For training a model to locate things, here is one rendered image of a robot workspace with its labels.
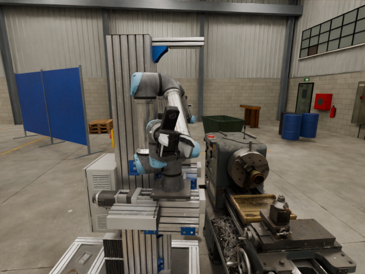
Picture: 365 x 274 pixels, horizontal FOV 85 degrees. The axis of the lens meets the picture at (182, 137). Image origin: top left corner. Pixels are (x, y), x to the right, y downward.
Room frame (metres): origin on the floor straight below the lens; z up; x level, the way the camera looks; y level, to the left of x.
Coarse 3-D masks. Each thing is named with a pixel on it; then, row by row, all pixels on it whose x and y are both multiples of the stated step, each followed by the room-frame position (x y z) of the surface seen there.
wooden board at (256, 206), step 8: (232, 200) 1.40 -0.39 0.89; (240, 200) 1.42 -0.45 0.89; (248, 200) 1.42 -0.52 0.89; (264, 200) 1.42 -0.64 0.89; (240, 208) 1.27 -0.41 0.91; (248, 208) 1.31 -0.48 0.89; (256, 208) 1.31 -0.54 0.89; (264, 208) 1.31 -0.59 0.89; (248, 216) 1.21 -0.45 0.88; (256, 216) 1.21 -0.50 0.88; (296, 216) 1.19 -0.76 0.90
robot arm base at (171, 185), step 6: (162, 174) 1.07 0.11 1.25; (180, 174) 1.08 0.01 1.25; (162, 180) 1.06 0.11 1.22; (168, 180) 1.04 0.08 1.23; (174, 180) 1.04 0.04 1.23; (180, 180) 1.06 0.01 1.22; (162, 186) 1.05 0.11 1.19; (168, 186) 1.03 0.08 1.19; (174, 186) 1.03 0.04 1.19; (180, 186) 1.05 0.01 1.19
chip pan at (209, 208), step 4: (208, 192) 2.18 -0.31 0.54; (208, 196) 2.09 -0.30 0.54; (208, 200) 2.01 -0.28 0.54; (208, 204) 1.92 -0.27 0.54; (212, 204) 1.92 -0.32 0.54; (208, 208) 1.85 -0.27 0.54; (212, 208) 1.85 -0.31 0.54; (208, 212) 1.78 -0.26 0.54; (212, 212) 1.78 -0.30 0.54; (216, 212) 1.78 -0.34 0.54; (212, 216) 1.71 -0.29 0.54; (216, 216) 1.71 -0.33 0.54
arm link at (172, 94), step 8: (168, 80) 1.04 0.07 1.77; (168, 88) 1.02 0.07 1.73; (176, 88) 1.03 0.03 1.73; (168, 96) 1.01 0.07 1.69; (176, 96) 1.00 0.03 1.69; (168, 104) 0.99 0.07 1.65; (176, 104) 0.97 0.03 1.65; (184, 112) 0.97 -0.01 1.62; (184, 120) 0.92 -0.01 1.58; (176, 128) 0.89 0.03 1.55; (184, 128) 0.88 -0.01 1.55; (192, 152) 0.82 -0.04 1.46
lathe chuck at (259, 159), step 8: (240, 152) 1.59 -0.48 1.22; (248, 152) 1.54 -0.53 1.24; (256, 152) 1.56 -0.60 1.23; (232, 160) 1.57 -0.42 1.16; (248, 160) 1.53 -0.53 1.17; (256, 160) 1.54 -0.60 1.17; (264, 160) 1.54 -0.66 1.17; (232, 168) 1.52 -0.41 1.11; (240, 168) 1.53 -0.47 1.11; (232, 176) 1.52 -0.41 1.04; (240, 176) 1.53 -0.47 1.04; (264, 176) 1.55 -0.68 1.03; (240, 184) 1.53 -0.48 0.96; (256, 184) 1.54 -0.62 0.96
